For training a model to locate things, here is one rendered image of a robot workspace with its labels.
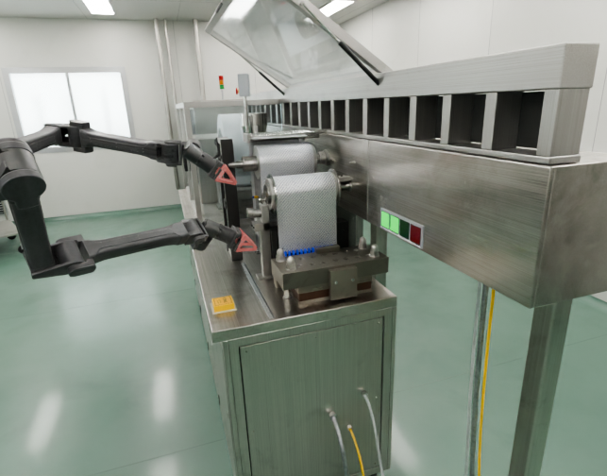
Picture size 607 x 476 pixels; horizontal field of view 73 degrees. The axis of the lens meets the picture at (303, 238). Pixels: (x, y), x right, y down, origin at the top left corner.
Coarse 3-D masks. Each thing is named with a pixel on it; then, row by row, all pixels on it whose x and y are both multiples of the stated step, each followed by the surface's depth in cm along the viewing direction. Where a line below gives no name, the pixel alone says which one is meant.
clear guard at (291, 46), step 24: (240, 0) 146; (264, 0) 134; (216, 24) 192; (240, 24) 172; (264, 24) 155; (288, 24) 142; (312, 24) 131; (240, 48) 212; (264, 48) 187; (288, 48) 168; (312, 48) 152; (336, 48) 139; (288, 72) 204; (312, 72) 181; (336, 72) 163; (360, 72) 149
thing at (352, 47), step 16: (224, 0) 151; (288, 0) 120; (304, 0) 120; (320, 16) 123; (208, 32) 211; (336, 32) 126; (352, 48) 129; (256, 64) 222; (368, 64) 134; (384, 64) 134; (320, 80) 187
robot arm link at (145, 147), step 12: (72, 120) 147; (84, 132) 145; (96, 132) 146; (84, 144) 147; (96, 144) 145; (108, 144) 144; (120, 144) 142; (132, 144) 141; (144, 144) 140; (156, 144) 138; (168, 144) 137; (144, 156) 142; (156, 156) 140; (168, 156) 139
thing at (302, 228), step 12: (288, 216) 153; (300, 216) 154; (312, 216) 156; (324, 216) 157; (288, 228) 154; (300, 228) 156; (312, 228) 157; (324, 228) 159; (336, 228) 161; (288, 240) 156; (300, 240) 157; (312, 240) 159; (324, 240) 160; (336, 240) 162
